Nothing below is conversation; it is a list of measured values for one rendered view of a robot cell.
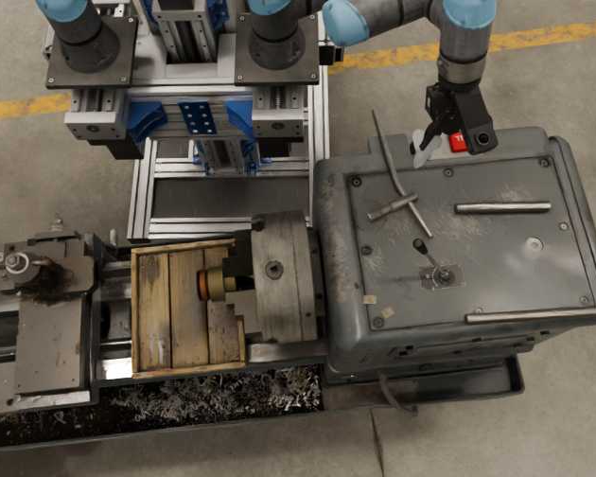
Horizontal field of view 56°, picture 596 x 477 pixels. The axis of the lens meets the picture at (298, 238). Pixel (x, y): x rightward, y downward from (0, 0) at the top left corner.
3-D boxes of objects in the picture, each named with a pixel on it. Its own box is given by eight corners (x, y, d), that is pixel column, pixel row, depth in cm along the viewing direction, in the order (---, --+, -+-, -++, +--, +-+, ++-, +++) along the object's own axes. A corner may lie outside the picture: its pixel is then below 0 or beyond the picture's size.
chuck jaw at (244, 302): (271, 286, 131) (275, 335, 126) (272, 293, 136) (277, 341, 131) (224, 291, 131) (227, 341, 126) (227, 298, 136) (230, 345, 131)
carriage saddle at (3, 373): (103, 238, 162) (96, 230, 157) (100, 403, 146) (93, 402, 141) (0, 249, 162) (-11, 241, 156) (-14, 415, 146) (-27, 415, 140)
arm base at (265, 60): (249, 24, 151) (245, -4, 141) (305, 23, 150) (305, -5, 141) (248, 70, 146) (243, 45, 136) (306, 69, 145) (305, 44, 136)
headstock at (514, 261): (509, 188, 165) (567, 116, 128) (551, 350, 149) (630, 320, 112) (309, 209, 164) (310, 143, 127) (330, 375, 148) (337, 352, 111)
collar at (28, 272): (41, 249, 134) (35, 245, 131) (39, 281, 131) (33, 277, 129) (8, 253, 134) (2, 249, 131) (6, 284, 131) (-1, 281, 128)
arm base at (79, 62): (67, 26, 151) (51, 0, 142) (122, 26, 151) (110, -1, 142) (60, 74, 146) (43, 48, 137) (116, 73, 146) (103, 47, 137)
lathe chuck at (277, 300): (289, 224, 153) (288, 196, 122) (302, 340, 148) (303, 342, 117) (256, 228, 153) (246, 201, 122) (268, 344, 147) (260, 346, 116)
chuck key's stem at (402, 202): (371, 224, 120) (417, 202, 122) (372, 220, 118) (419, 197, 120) (366, 216, 121) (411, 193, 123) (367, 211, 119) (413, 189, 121)
